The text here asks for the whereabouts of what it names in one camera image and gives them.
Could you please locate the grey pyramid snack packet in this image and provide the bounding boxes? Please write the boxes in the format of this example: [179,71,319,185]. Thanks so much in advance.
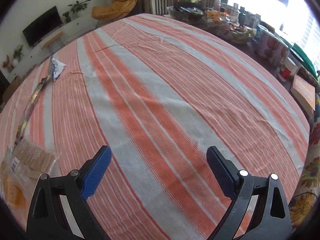
[48,57,66,82]

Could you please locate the white round vase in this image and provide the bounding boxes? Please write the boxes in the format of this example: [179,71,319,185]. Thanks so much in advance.
[12,59,19,67]

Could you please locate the orange rocking lounge chair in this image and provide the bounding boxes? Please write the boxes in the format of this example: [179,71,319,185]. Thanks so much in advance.
[91,0,138,22]

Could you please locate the small wooden bench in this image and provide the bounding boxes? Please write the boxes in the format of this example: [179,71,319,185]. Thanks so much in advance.
[40,31,65,55]

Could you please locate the cluttered side table items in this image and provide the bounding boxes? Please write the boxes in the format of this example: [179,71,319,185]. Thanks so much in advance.
[167,0,319,115]

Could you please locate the long silver snack packet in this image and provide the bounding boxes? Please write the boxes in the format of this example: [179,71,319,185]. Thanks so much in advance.
[14,77,48,147]

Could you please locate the black flat television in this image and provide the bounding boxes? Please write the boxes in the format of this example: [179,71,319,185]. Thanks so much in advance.
[22,6,62,47]

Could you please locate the large potted green plant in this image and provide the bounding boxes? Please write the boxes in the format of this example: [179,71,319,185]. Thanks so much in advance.
[68,0,91,17]

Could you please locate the white tv cabinet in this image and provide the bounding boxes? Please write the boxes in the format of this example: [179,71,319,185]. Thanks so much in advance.
[4,14,95,82]

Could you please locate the striped orange grey tablecloth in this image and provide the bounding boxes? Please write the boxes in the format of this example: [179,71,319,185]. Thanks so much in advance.
[1,14,310,239]

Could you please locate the red flowers in vase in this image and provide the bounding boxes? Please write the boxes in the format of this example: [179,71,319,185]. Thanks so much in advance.
[2,55,14,73]

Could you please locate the bagged sliced bread loaf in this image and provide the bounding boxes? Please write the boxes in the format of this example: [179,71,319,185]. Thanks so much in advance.
[1,161,27,212]

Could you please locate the floral patterned sofa cover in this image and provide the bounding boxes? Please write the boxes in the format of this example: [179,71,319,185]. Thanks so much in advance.
[289,102,319,229]

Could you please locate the brown cardboard box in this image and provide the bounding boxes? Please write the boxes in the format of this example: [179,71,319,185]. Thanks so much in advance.
[2,76,22,103]

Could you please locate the clear bag brown biscuits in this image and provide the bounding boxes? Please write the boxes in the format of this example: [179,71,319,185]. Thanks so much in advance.
[2,139,57,183]

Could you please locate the small potted plant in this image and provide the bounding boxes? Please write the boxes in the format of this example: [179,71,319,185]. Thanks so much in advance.
[62,11,71,23]

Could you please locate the green plant glass vase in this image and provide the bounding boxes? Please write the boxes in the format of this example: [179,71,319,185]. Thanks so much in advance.
[13,44,24,62]

